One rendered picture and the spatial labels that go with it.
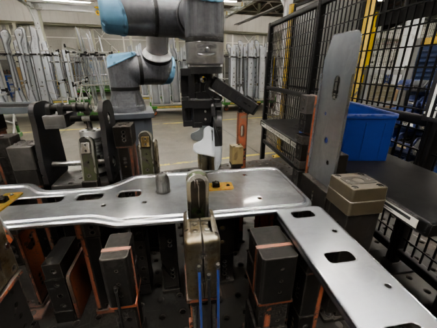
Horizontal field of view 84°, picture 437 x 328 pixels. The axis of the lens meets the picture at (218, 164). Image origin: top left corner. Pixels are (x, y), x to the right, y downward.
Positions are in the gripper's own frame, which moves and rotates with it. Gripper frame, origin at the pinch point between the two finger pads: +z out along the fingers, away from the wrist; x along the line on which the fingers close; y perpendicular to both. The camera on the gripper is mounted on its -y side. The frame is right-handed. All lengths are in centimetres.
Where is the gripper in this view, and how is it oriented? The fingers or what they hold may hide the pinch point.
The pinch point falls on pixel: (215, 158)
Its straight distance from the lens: 57.3
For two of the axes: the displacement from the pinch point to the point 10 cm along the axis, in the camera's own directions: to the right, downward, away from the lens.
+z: 0.0, 9.3, 3.7
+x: 1.6, 3.7, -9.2
